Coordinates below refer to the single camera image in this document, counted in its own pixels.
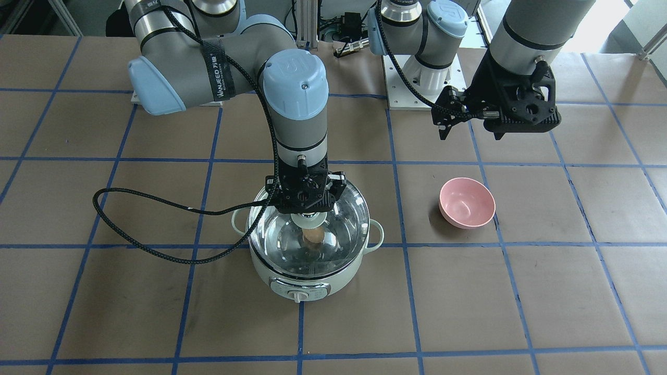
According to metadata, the pale green electric pot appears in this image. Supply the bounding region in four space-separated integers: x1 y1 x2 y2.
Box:
248 181 385 303

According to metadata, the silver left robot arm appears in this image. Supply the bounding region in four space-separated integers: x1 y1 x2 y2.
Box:
365 1 594 140

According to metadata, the black braided cable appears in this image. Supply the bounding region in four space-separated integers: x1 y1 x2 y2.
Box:
375 0 470 118
93 0 303 264

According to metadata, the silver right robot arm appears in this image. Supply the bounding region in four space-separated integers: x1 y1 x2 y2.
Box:
125 1 345 214

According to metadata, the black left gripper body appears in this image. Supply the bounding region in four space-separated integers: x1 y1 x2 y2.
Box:
464 51 562 140

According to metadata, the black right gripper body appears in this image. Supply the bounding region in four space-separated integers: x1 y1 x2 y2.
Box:
265 161 347 214

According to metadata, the pink bowl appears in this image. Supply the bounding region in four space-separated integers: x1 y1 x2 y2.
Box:
438 177 496 229

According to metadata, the glass pot lid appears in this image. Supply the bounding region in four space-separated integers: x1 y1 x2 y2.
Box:
249 181 370 280

